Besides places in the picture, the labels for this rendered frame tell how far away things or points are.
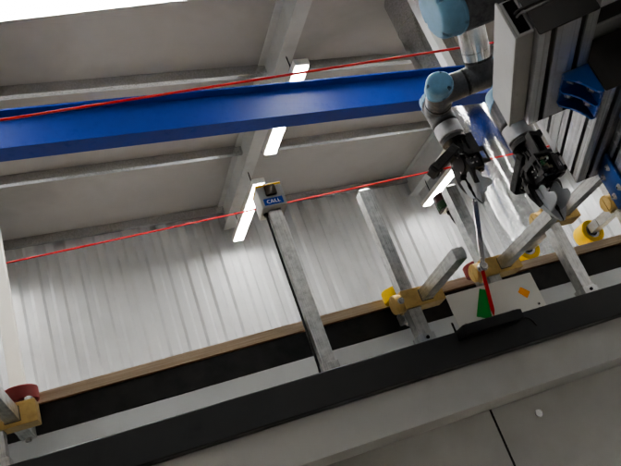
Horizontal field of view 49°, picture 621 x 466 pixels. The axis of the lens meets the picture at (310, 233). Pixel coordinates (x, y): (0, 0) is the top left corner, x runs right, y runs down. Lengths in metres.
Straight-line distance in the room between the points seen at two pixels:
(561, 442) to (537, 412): 0.10
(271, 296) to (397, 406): 7.93
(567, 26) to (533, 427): 1.26
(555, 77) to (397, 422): 0.89
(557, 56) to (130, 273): 8.63
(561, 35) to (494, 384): 0.98
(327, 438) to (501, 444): 0.55
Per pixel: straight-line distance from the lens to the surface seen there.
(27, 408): 1.62
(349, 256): 10.20
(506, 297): 1.87
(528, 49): 1.08
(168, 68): 7.33
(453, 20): 1.42
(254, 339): 1.87
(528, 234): 1.76
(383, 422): 1.67
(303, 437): 1.62
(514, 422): 2.02
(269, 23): 7.22
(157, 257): 9.61
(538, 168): 1.66
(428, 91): 1.89
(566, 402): 2.11
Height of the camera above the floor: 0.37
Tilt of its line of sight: 23 degrees up
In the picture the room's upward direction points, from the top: 21 degrees counter-clockwise
